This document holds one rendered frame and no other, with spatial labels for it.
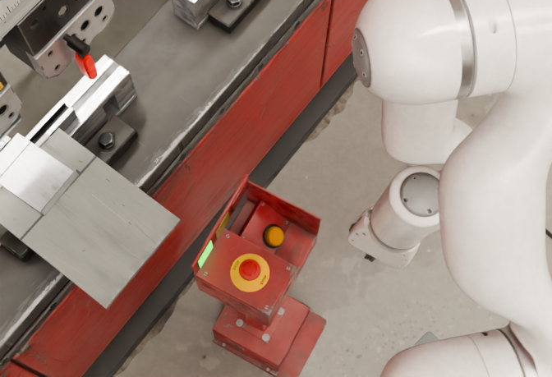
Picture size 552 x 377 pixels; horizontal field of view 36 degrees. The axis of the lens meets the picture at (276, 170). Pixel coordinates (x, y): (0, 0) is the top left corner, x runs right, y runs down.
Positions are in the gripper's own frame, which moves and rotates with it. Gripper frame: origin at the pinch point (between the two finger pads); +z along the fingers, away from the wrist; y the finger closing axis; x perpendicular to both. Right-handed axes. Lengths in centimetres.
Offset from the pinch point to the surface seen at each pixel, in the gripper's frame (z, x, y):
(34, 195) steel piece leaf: -1, -20, -52
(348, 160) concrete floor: 96, 50, -12
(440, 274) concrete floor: 93, 31, 26
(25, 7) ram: -36, -5, -56
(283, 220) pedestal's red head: 24.7, 3.9, -16.5
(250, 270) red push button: 15.2, -10.0, -16.7
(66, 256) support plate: -1.8, -26.0, -42.2
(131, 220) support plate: -2.3, -16.0, -36.4
